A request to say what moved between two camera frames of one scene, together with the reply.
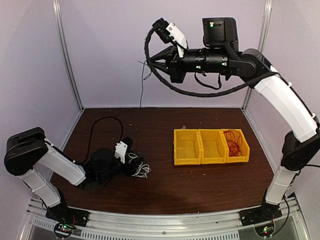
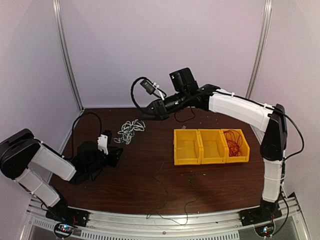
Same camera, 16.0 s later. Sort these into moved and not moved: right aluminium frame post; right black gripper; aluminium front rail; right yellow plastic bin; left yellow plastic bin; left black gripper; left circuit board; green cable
Moved: right black gripper; left black gripper; green cable
Not moved: aluminium front rail; right aluminium frame post; left yellow plastic bin; left circuit board; right yellow plastic bin
